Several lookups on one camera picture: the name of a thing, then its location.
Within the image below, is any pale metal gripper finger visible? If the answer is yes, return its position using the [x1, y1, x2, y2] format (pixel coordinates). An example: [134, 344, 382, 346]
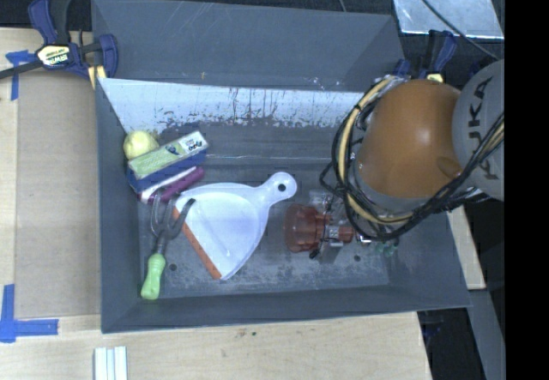
[319, 240, 345, 264]
[309, 191, 335, 210]

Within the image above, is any white dustpan with orange lip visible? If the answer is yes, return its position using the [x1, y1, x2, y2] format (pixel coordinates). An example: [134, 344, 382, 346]
[172, 171, 299, 281]

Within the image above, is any green-handled metal garden fork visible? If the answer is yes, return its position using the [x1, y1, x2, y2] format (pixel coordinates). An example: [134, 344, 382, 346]
[140, 193, 197, 301]

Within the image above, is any brown cardboard board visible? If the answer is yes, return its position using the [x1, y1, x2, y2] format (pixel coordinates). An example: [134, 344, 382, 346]
[14, 69, 103, 321]

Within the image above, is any grey metal bin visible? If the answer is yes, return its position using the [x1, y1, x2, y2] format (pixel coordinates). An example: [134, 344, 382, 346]
[89, 0, 474, 335]

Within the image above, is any blue sponge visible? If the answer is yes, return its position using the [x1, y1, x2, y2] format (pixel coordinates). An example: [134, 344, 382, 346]
[125, 154, 208, 196]

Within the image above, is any purple and white sponge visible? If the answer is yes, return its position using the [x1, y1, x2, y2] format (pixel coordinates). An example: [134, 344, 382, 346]
[136, 166, 206, 204]

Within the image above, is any red-brown ribbed plastic piece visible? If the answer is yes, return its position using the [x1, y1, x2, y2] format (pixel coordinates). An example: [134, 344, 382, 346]
[284, 202, 334, 253]

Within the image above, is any green packet with label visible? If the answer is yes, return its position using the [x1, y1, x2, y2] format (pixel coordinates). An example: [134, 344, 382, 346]
[127, 130, 210, 180]

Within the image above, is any yellow ball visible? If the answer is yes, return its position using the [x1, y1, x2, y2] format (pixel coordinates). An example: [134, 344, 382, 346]
[123, 130, 160, 160]

